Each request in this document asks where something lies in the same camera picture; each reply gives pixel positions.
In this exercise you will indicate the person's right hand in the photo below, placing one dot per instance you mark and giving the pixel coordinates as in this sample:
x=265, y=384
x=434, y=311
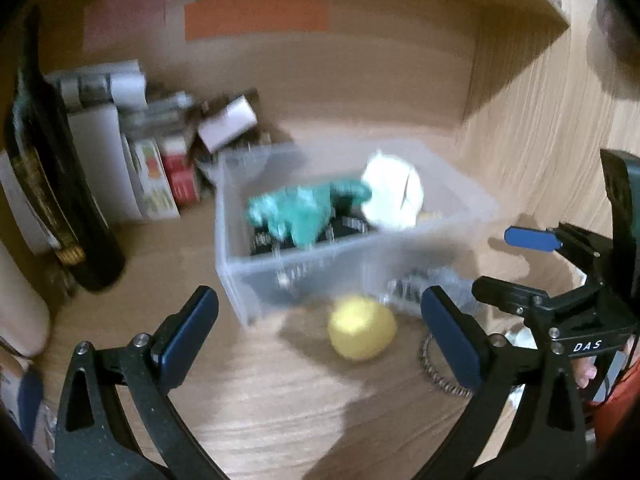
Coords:
x=585, y=371

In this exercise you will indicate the beige ceramic mug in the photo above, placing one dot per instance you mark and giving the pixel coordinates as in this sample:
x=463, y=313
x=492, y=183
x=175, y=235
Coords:
x=24, y=316

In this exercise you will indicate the clear plastic storage bin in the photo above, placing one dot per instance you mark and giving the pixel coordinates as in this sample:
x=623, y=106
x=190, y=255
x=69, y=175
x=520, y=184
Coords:
x=352, y=256

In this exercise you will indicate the white cloth pouch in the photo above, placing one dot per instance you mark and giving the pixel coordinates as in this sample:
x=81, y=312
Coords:
x=397, y=193

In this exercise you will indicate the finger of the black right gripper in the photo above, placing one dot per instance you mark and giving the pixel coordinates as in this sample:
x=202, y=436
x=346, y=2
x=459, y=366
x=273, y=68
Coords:
x=543, y=241

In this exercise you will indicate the yellow soft ball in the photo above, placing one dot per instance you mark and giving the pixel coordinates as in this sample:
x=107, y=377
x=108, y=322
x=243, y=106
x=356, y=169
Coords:
x=360, y=328

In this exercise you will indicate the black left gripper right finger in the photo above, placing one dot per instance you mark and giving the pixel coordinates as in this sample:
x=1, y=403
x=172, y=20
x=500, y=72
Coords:
x=547, y=437

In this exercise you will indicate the dark wine bottle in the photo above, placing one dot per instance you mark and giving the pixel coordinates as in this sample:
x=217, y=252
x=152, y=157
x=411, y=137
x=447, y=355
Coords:
x=45, y=162

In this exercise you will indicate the stack of newspapers and books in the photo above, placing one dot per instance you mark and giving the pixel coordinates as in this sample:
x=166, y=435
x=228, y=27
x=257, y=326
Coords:
x=138, y=142

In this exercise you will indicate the pink sticky note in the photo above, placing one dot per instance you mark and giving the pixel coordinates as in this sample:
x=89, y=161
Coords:
x=108, y=21

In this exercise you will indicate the orange sticky note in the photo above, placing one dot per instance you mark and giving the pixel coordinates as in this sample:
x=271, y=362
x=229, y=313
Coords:
x=205, y=19

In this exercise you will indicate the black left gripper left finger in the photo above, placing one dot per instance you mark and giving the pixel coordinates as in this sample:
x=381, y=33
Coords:
x=115, y=417

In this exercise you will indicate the green knitted sock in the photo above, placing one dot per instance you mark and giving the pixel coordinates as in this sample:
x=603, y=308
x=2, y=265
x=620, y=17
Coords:
x=300, y=213

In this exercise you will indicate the small white cardboard box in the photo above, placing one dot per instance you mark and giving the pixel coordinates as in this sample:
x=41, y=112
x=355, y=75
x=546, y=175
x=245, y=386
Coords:
x=227, y=125

